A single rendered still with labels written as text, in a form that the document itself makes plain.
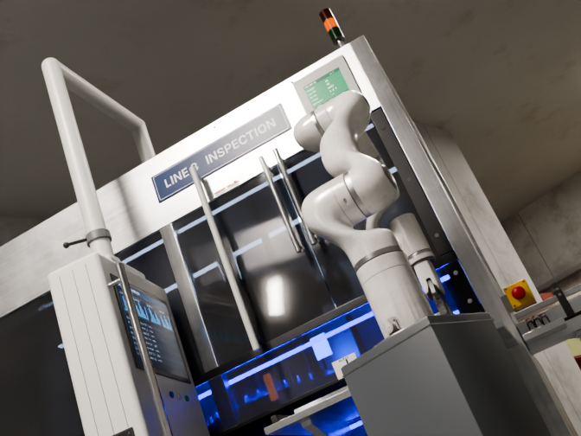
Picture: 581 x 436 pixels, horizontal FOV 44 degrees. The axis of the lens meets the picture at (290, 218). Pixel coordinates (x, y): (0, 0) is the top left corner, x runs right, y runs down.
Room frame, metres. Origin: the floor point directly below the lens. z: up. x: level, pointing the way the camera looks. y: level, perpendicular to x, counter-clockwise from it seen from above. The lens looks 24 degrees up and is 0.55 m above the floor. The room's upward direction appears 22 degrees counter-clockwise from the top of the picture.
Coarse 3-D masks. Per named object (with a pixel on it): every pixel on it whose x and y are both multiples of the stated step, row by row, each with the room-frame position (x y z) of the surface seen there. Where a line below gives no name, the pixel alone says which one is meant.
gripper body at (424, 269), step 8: (416, 264) 2.04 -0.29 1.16; (424, 264) 2.02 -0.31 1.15; (432, 264) 2.09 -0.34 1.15; (416, 272) 2.03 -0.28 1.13; (424, 272) 2.02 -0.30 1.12; (432, 272) 2.02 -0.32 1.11; (424, 280) 2.02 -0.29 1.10; (432, 280) 2.02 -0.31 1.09; (424, 288) 2.03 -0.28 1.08; (440, 288) 2.03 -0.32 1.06
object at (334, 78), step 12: (336, 60) 2.23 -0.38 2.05; (312, 72) 2.25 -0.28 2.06; (324, 72) 2.24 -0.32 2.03; (336, 72) 2.23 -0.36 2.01; (348, 72) 2.22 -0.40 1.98; (300, 84) 2.27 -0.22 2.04; (312, 84) 2.25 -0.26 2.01; (324, 84) 2.24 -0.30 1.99; (336, 84) 2.24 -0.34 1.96; (348, 84) 2.23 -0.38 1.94; (300, 96) 2.27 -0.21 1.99; (312, 96) 2.26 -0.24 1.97; (324, 96) 2.25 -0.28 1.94; (312, 108) 2.26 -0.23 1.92
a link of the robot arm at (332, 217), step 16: (336, 176) 1.53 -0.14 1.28; (320, 192) 1.52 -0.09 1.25; (336, 192) 1.50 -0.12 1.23; (304, 208) 1.54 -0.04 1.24; (320, 208) 1.51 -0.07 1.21; (336, 208) 1.51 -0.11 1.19; (352, 208) 1.51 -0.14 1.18; (320, 224) 1.52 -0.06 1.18; (336, 224) 1.52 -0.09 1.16; (352, 224) 1.56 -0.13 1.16; (336, 240) 1.53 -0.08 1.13; (352, 240) 1.51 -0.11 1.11; (368, 240) 1.49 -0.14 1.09; (384, 240) 1.50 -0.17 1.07; (352, 256) 1.53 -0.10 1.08; (368, 256) 1.50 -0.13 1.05
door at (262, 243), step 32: (256, 192) 2.36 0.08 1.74; (192, 224) 2.43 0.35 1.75; (224, 224) 2.40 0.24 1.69; (256, 224) 2.38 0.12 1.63; (192, 256) 2.44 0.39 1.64; (256, 256) 2.39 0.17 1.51; (288, 256) 2.36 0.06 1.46; (224, 288) 2.42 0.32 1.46; (256, 288) 2.40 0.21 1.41; (288, 288) 2.37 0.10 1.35; (320, 288) 2.34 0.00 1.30; (224, 320) 2.43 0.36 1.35; (256, 320) 2.41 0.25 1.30; (288, 320) 2.38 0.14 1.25; (224, 352) 2.44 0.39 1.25
